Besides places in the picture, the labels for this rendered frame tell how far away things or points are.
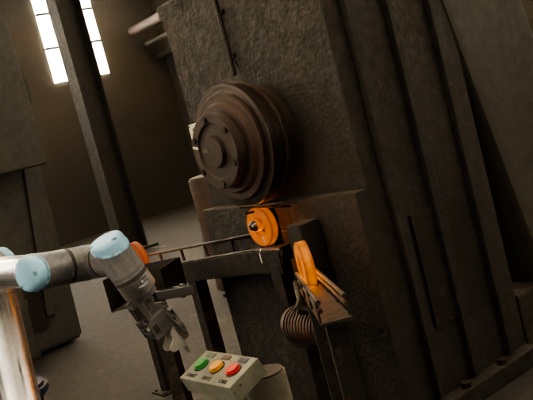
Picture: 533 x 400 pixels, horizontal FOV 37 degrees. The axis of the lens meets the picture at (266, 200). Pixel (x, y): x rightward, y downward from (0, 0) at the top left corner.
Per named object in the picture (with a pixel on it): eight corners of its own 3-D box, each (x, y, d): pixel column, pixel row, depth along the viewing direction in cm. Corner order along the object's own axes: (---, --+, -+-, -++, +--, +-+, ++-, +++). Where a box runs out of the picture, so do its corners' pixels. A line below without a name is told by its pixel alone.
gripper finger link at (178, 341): (177, 363, 205) (158, 336, 203) (193, 348, 209) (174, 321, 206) (183, 365, 203) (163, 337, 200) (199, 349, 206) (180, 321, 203)
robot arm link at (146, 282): (136, 267, 206) (154, 266, 198) (146, 281, 207) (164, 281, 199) (110, 288, 201) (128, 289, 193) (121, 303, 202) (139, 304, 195)
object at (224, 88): (293, 212, 288) (216, 193, 323) (280, 83, 274) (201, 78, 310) (280, 217, 284) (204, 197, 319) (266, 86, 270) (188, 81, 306)
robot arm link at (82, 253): (53, 251, 205) (78, 244, 197) (91, 244, 214) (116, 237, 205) (59, 286, 205) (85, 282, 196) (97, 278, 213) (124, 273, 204)
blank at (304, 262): (316, 294, 256) (307, 297, 256) (302, 252, 264) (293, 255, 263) (318, 275, 243) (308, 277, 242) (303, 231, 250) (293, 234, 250)
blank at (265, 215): (247, 210, 308) (240, 213, 306) (269, 200, 295) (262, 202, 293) (262, 248, 307) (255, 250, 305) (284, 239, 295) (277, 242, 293)
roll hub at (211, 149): (252, 190, 286) (207, 179, 307) (243, 114, 278) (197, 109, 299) (240, 194, 283) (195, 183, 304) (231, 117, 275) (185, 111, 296)
